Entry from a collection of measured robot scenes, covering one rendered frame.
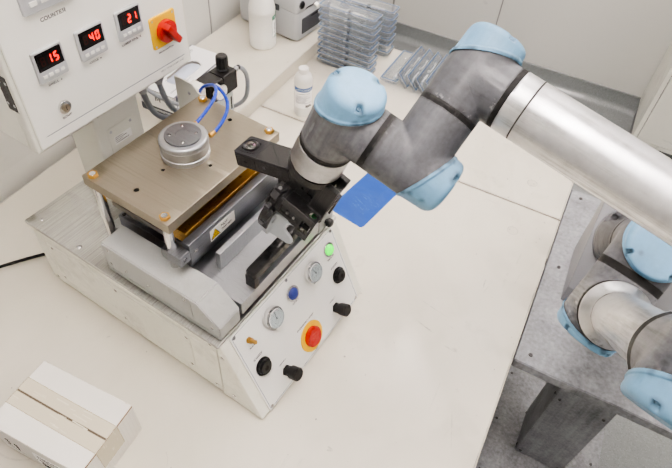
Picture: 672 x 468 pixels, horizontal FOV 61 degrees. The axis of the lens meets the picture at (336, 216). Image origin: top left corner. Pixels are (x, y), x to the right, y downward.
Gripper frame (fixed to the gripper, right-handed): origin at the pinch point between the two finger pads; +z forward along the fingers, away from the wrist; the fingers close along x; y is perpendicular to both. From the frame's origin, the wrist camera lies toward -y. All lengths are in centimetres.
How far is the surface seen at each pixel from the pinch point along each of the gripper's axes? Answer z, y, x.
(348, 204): 29.0, 5.5, 37.0
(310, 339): 19.1, 18.0, -1.3
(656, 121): 56, 81, 208
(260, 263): 2.1, 3.4, -5.1
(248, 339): 11.5, 9.6, -12.3
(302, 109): 36, -22, 58
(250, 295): 5.8, 5.4, -8.7
